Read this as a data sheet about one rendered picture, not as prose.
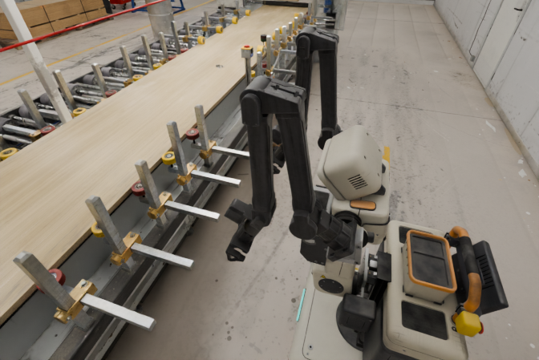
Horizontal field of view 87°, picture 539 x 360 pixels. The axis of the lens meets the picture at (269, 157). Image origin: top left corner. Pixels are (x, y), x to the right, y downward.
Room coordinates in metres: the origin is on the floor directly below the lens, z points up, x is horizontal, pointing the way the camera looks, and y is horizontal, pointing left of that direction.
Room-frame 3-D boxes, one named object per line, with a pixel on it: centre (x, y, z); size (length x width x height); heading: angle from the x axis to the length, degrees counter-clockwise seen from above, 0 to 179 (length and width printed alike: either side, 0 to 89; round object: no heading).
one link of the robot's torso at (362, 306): (0.63, -0.31, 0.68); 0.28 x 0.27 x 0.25; 162
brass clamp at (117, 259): (0.72, 0.62, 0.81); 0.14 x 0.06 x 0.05; 162
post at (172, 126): (1.18, 0.47, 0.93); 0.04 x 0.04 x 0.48; 72
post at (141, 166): (0.94, 0.55, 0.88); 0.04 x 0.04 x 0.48; 72
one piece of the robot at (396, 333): (0.61, -0.57, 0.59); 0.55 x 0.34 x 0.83; 162
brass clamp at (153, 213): (0.96, 0.54, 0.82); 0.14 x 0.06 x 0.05; 162
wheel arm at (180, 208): (0.95, 0.44, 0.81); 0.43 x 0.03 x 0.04; 72
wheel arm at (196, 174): (1.18, 0.37, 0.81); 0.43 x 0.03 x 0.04; 72
